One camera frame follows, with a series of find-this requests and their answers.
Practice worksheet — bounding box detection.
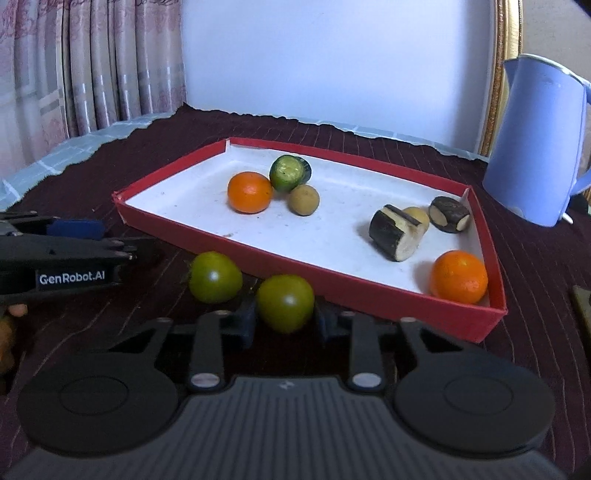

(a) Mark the red cardboard tray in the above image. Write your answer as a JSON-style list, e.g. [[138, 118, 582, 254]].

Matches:
[[113, 136, 508, 344]]

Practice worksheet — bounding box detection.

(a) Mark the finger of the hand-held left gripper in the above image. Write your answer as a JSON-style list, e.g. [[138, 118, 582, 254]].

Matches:
[[0, 211, 106, 240], [0, 236, 139, 266]]

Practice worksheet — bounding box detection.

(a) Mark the orange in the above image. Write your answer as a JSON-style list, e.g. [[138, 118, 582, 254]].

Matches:
[[227, 171, 273, 214], [429, 250, 489, 304]]

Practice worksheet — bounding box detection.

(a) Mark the gold framed wall panel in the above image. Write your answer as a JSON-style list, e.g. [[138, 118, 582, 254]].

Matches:
[[478, 0, 525, 158]]

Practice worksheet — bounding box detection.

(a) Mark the large dark sugarcane piece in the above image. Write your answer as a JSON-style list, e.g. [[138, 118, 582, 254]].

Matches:
[[368, 204, 428, 262]]

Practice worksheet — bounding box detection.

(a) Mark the round brown fruit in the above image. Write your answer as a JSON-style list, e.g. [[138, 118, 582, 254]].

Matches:
[[288, 184, 320, 217], [403, 207, 431, 234]]

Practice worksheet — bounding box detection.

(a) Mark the green tomato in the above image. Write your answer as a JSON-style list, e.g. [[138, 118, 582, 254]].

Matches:
[[256, 274, 316, 334], [188, 251, 243, 304]]

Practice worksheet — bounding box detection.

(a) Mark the blue electric kettle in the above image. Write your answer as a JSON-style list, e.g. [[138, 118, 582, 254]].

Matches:
[[482, 53, 591, 228]]

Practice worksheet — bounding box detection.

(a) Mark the person's left hand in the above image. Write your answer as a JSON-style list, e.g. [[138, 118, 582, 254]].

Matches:
[[0, 304, 29, 384]]

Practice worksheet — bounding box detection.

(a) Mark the light blue checked tablecloth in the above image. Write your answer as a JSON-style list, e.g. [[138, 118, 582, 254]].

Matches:
[[0, 111, 490, 213]]

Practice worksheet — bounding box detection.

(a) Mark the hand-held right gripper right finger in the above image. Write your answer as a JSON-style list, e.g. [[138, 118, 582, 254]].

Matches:
[[315, 301, 462, 389]]

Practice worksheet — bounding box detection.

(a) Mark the pink patterned curtain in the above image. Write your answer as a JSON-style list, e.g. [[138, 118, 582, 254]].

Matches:
[[0, 0, 188, 178]]

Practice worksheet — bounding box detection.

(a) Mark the dark striped cloth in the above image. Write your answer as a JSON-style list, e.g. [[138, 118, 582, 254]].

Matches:
[[0, 104, 591, 480]]

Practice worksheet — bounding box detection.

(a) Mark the green cucumber piece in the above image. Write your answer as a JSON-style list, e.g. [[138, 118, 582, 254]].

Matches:
[[269, 155, 313, 193]]

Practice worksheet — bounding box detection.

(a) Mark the dark flat object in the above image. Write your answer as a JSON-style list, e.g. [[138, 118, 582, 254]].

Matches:
[[573, 285, 591, 334]]

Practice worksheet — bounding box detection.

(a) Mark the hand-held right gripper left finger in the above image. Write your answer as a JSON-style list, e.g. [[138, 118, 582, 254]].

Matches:
[[111, 298, 257, 389]]

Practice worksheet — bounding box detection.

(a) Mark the small dark sugarcane piece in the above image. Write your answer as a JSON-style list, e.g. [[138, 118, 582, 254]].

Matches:
[[428, 196, 472, 234]]

